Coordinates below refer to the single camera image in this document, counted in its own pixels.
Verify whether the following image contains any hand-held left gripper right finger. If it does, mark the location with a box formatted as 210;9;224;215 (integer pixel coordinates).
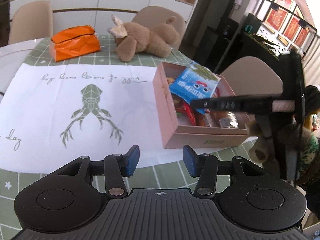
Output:
182;144;265;197

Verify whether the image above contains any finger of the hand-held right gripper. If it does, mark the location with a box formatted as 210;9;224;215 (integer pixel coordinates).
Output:
189;94;284;113

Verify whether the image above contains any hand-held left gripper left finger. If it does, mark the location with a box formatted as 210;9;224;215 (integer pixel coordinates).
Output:
57;144;140;197

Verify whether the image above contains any clear packet with printed label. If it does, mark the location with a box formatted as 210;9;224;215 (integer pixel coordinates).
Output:
220;112;240;129

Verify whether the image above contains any pink cardboard box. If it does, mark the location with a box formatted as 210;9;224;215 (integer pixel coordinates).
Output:
152;61;258;149

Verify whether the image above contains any blue snack packet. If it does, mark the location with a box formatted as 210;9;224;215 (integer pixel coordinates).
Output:
169;61;222;114

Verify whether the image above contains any person's right hand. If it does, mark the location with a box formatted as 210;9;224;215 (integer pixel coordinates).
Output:
245;120;278;163

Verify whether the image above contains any beige dining chair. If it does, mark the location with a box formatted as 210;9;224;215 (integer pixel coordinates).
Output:
131;6;187;49
220;56;284;100
8;0;53;46

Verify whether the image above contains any black side shelf unit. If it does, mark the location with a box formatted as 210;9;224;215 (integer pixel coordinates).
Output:
240;12;318;63

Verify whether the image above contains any black water dispenser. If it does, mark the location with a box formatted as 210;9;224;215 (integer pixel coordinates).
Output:
205;17;240;73

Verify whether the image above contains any white printed paper sheet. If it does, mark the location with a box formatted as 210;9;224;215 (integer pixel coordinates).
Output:
0;63;173;174

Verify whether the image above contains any brown plush toy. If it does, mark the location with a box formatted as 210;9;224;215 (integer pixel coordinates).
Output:
107;14;180;62

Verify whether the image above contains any green checked tablecloth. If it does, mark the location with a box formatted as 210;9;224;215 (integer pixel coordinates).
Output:
0;34;265;207

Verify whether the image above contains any orange plastic bag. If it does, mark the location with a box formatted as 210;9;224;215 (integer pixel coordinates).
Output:
49;25;101;62

